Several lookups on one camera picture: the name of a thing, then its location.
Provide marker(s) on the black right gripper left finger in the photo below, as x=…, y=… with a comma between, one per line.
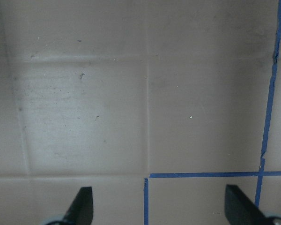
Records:
x=81, y=210

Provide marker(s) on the brown cardboard table cover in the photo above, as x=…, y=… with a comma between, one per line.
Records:
x=119, y=94

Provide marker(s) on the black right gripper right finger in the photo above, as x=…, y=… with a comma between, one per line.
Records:
x=240, y=210

